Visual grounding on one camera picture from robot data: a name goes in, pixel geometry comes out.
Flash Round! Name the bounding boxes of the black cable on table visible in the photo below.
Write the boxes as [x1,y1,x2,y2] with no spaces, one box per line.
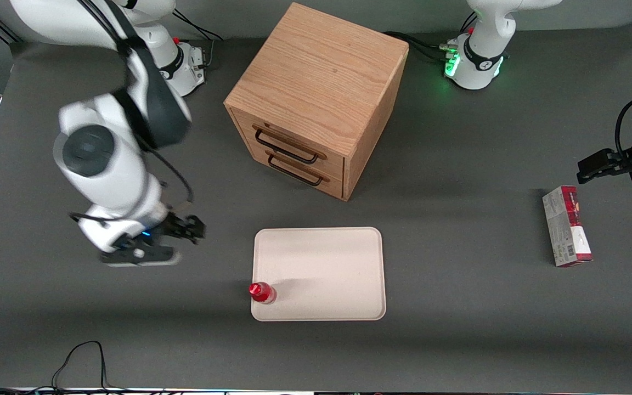
[0,340,130,395]

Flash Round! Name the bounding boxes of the wooden drawer front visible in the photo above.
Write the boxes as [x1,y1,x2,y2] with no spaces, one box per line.
[238,133,345,200]
[229,108,346,177]

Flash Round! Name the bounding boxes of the white rectangular tray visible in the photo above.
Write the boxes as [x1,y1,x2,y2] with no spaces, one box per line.
[251,227,387,322]

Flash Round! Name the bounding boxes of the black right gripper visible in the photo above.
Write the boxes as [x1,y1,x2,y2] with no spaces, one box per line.
[151,211,207,246]

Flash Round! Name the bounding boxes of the black base cables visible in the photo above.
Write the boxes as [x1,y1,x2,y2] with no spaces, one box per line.
[173,7,224,69]
[385,11,478,64]

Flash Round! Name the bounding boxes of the grey and red carton box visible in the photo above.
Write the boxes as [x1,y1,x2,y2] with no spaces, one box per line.
[542,185,594,268]

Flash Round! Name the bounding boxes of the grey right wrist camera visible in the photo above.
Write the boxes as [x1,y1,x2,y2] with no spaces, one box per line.
[100,246,182,268]

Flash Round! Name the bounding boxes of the black drawer handle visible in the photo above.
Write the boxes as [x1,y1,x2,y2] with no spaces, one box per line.
[253,128,320,165]
[267,153,324,187]

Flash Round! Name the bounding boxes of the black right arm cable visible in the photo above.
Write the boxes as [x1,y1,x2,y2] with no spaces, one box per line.
[69,0,195,225]

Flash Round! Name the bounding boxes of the red coke bottle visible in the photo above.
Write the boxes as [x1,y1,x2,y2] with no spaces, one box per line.
[249,281,277,305]

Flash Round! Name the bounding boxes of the wooden drawer cabinet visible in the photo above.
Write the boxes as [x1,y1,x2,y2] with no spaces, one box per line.
[224,2,410,202]

